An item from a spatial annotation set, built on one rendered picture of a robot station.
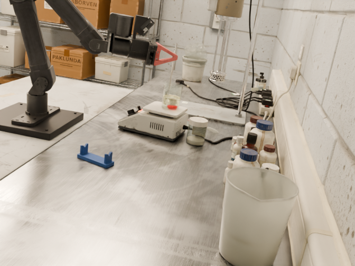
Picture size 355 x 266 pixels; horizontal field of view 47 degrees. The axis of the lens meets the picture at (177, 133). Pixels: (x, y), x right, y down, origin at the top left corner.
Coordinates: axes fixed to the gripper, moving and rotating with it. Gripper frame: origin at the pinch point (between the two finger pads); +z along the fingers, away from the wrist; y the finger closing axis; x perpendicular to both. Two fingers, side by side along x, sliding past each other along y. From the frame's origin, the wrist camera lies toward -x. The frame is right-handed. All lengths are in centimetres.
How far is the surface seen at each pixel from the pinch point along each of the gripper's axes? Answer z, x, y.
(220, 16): 18.5, -14.5, 25.6
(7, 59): -102, 59, 243
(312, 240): 14, 15, -77
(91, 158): -21.4, 25.7, -28.7
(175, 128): 2.7, 20.5, -9.2
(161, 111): -1.8, 16.6, -5.9
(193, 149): 8.5, 24.9, -14.3
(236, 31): 86, -2, 220
